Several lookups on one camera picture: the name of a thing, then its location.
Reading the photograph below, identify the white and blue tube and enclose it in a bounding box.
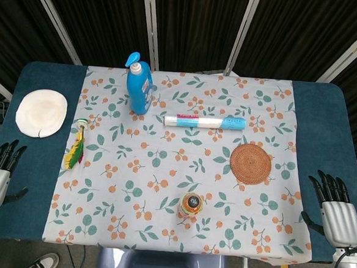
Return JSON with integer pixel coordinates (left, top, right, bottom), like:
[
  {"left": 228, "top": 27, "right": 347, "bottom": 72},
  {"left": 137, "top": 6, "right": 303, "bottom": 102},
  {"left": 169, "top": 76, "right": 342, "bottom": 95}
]
[{"left": 163, "top": 111, "right": 248, "bottom": 134}]

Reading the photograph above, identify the black folding screen partition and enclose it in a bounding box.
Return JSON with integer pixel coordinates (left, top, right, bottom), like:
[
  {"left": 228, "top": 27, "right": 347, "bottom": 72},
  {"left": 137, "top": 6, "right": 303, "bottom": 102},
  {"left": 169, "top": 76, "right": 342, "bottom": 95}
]
[{"left": 0, "top": 0, "right": 357, "bottom": 162}]

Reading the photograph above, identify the round woven rattan coaster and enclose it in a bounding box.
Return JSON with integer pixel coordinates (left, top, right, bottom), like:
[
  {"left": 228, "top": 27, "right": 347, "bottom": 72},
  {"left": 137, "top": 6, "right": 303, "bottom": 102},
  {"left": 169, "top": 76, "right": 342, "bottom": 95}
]
[{"left": 228, "top": 143, "right": 274, "bottom": 187}]

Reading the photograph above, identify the yellow green red toy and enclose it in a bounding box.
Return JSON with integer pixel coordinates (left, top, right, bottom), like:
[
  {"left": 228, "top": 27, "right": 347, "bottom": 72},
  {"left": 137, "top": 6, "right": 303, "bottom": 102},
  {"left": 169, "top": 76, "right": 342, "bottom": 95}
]
[{"left": 63, "top": 117, "right": 89, "bottom": 171}]

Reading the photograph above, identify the floral tablecloth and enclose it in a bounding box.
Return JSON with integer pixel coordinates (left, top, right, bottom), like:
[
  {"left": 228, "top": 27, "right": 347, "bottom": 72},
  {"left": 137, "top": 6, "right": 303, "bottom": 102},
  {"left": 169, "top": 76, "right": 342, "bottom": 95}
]
[{"left": 40, "top": 62, "right": 325, "bottom": 268}]

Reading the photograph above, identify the round white pad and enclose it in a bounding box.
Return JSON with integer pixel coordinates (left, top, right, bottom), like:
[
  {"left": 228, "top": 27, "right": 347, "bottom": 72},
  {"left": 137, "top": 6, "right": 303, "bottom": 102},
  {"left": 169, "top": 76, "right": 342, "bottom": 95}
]
[{"left": 13, "top": 88, "right": 69, "bottom": 140}]

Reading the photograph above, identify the black and white sneaker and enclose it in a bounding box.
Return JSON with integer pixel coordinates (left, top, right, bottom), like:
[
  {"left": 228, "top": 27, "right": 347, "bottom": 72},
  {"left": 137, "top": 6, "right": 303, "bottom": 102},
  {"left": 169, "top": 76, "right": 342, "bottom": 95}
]
[{"left": 23, "top": 251, "right": 61, "bottom": 268}]

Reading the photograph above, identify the blue detergent bottle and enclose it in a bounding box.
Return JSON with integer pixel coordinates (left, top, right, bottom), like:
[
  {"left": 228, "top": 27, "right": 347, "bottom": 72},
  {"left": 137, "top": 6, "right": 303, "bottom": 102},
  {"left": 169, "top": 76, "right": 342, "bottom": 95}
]
[{"left": 121, "top": 51, "right": 156, "bottom": 117}]

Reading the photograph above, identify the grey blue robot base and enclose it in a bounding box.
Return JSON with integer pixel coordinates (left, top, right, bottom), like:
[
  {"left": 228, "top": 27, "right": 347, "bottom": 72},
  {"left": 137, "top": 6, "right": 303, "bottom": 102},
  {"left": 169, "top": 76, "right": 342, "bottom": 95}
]
[{"left": 94, "top": 246, "right": 229, "bottom": 268}]

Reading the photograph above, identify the dark teal table cover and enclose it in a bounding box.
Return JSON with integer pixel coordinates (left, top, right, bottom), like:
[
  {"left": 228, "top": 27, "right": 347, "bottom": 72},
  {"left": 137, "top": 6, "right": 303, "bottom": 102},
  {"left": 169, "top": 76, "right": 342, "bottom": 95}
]
[{"left": 0, "top": 58, "right": 357, "bottom": 266}]

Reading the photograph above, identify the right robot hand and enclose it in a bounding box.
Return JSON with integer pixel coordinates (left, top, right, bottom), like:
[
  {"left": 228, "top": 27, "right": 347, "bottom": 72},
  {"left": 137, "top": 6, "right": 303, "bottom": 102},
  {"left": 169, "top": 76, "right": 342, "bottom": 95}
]
[{"left": 298, "top": 169, "right": 357, "bottom": 249}]

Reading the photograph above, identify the small bottle with orange label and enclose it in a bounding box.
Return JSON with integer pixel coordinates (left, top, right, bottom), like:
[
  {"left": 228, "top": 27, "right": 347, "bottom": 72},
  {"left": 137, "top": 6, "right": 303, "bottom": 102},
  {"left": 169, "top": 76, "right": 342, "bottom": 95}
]
[{"left": 177, "top": 192, "right": 205, "bottom": 221}]

